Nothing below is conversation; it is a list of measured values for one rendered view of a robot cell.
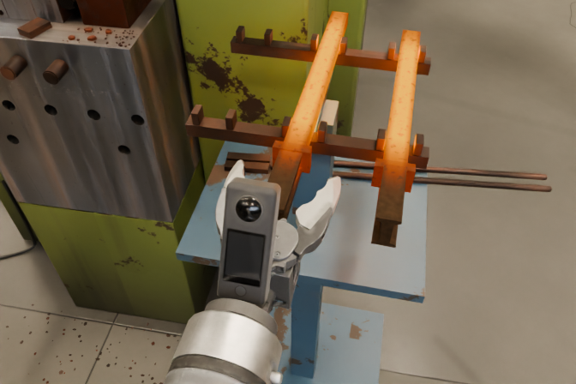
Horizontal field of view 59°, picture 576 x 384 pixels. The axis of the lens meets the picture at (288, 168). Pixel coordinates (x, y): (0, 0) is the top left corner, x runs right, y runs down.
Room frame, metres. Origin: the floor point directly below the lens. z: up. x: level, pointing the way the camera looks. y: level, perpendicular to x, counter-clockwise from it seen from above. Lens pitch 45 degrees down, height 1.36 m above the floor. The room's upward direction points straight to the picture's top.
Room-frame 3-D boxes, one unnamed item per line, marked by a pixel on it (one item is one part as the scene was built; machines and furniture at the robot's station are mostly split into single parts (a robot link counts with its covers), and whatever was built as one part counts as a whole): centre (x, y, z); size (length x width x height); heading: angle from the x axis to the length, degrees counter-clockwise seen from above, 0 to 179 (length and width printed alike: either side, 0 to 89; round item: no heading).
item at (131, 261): (1.03, 0.40, 0.23); 0.56 x 0.38 x 0.47; 170
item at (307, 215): (0.37, -0.04, 0.92); 0.09 x 0.03 x 0.06; 139
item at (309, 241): (0.33, -0.01, 0.94); 0.09 x 0.05 x 0.02; 139
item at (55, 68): (0.73, 0.39, 0.87); 0.04 x 0.03 x 0.03; 170
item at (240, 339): (0.21, 0.05, 0.92); 0.10 x 0.05 x 0.09; 76
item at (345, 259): (0.60, -0.04, 0.67); 0.40 x 0.30 x 0.02; 78
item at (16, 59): (0.74, 0.47, 0.87); 0.04 x 0.03 x 0.03; 170
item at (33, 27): (0.78, 0.43, 0.92); 0.04 x 0.03 x 0.01; 150
